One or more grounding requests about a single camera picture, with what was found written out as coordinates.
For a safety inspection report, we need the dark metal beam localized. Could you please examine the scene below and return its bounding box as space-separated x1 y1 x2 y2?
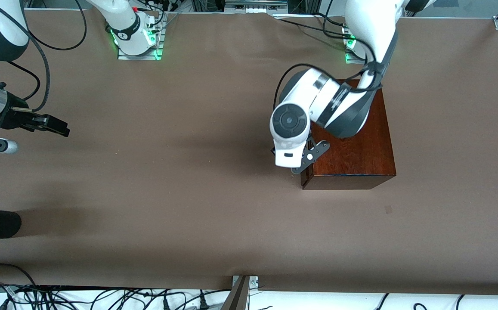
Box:
221 276 250 310

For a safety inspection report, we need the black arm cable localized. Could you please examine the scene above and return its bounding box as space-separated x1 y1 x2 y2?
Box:
273 0 398 113
7 61 41 102
23 0 88 51
0 0 50 112

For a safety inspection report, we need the aluminium frame with power strip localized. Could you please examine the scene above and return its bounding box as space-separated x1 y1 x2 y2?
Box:
224 0 289 12

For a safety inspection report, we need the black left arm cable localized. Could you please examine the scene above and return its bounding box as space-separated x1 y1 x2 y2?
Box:
273 0 398 113

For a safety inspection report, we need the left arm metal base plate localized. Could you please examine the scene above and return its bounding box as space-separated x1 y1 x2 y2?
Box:
344 26 368 65

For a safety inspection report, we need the brown table cover sheet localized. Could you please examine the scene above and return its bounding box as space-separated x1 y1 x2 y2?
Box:
0 9 498 296

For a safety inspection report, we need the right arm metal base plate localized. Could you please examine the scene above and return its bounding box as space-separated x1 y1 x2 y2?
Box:
117 12 164 61

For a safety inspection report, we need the dark brown wooden cabinet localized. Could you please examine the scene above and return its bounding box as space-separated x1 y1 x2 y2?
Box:
303 79 396 190

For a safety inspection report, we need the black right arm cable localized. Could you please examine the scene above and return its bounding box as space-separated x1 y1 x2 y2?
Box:
7 61 41 102
23 0 88 51
0 0 50 112

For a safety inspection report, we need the small metal bracket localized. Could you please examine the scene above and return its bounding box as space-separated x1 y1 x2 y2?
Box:
232 275 259 290

